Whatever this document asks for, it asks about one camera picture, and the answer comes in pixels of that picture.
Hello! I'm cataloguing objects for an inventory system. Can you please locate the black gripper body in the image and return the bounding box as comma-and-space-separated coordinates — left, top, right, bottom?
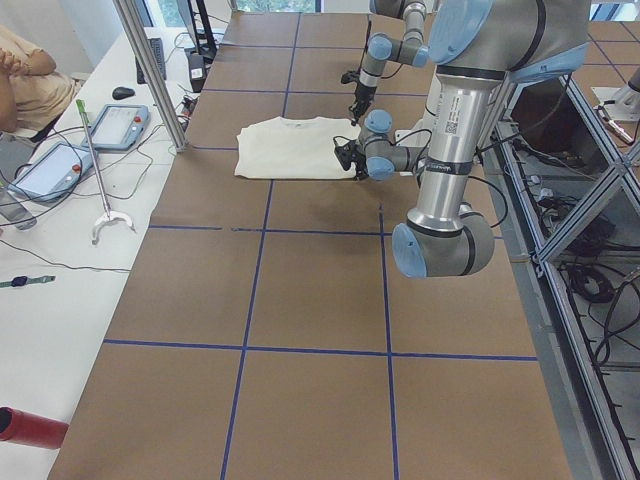
334, 140, 366, 173
340, 70, 377, 108

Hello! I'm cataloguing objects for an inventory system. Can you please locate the cream long-sleeve cat shirt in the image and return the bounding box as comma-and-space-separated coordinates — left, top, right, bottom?
234, 117, 360, 180

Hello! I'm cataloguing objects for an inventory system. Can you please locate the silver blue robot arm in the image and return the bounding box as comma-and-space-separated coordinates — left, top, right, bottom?
335, 1, 590, 278
341, 0, 438, 126

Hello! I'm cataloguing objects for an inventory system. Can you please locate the black box with label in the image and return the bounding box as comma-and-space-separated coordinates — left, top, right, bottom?
187, 53, 207, 93

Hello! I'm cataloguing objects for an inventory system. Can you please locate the black keyboard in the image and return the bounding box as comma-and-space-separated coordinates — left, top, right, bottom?
135, 37, 166, 85

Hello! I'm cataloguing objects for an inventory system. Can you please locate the far teach pendant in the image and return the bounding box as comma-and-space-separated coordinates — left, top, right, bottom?
89, 104, 150, 152

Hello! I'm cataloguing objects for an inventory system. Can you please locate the teach pendant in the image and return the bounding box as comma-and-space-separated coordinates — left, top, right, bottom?
9, 142, 93, 202
89, 104, 150, 152

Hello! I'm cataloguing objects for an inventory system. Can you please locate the black computer mouse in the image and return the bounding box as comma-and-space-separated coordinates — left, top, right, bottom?
111, 86, 136, 101

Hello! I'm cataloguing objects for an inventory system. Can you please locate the grabber stick tool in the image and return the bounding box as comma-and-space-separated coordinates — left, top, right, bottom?
76, 99, 135, 246

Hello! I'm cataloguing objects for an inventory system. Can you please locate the near teach pendant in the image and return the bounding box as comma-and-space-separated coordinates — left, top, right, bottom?
9, 142, 93, 202

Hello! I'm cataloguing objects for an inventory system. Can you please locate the person in beige shirt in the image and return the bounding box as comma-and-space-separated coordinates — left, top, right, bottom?
1, 26, 86, 142

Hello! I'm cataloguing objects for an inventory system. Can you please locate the clear water bottle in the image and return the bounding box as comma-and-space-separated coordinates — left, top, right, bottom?
0, 185, 37, 230

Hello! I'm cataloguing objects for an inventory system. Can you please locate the red bottle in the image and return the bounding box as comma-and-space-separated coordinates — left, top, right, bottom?
1, 407, 69, 450

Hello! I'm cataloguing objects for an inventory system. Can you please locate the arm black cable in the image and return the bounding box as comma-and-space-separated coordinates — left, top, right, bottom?
332, 128, 509, 229

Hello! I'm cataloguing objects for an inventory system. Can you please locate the aluminium frame post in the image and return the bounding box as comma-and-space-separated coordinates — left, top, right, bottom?
113, 0, 187, 153

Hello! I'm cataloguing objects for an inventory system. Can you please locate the green strap wristwatch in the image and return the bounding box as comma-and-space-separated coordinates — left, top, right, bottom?
0, 275, 56, 288

